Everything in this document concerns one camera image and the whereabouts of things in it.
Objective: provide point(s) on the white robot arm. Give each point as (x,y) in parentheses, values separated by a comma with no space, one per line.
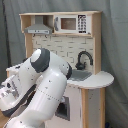
(32,95)

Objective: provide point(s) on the wooden toy kitchen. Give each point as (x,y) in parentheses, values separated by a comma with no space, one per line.
(68,46)

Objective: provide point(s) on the black toy faucet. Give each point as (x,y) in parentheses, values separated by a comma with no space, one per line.
(81,65)

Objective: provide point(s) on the grey toy sink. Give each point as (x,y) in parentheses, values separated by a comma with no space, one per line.
(80,75)

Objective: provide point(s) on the toy microwave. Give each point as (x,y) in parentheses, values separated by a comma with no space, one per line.
(73,24)

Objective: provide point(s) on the grey range hood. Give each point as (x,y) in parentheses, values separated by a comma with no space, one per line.
(39,27)

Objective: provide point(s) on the white cabinet door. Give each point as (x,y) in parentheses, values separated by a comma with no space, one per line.
(68,114)

